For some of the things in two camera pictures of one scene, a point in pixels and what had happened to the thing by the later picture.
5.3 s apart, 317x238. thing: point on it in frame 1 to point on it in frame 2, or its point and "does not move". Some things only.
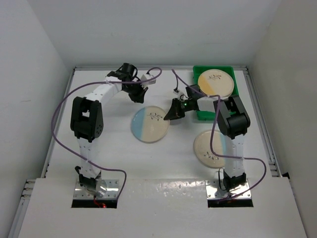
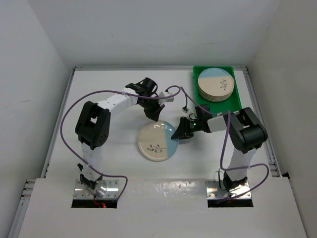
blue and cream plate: [203, 151] to [154, 141]
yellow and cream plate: [216, 82] does not move
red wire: [103, 205] does not move
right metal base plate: [214, 191] does not move
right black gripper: [175, 112] to [182, 132]
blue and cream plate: [148, 125] to [216, 82]
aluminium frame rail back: [147, 67] does not move
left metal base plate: [104, 189] does not move
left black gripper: [138, 97] to [154, 114]
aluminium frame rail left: [29, 184] does not move
